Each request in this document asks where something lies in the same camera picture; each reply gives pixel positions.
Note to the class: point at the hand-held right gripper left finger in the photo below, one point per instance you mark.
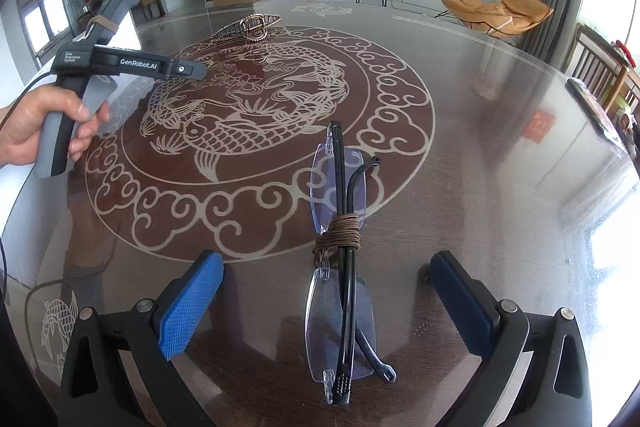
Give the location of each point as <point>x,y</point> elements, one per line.
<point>192,302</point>

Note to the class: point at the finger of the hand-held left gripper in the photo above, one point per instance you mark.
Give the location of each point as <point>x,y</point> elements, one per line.
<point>190,69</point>

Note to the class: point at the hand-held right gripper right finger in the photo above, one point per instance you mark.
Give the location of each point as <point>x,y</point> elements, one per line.
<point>462,307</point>

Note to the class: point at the rimless glasses with black arms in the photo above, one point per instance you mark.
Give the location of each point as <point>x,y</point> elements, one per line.
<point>345,257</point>

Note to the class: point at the brown patterned glass desktop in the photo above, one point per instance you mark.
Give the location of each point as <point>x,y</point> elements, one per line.
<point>450,217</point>

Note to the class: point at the person's left hand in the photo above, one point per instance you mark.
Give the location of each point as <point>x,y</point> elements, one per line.
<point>30,132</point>

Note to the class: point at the small metal hair claw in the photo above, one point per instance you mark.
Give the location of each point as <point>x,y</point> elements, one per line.
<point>247,27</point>

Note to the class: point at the dark glossy bag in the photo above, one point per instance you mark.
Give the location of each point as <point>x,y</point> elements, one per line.
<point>597,107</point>

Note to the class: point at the wooden dining chair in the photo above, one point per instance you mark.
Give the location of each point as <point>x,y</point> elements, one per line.
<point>600,67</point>

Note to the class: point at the orange lounge chair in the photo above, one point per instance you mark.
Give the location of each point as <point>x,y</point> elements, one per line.
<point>495,9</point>

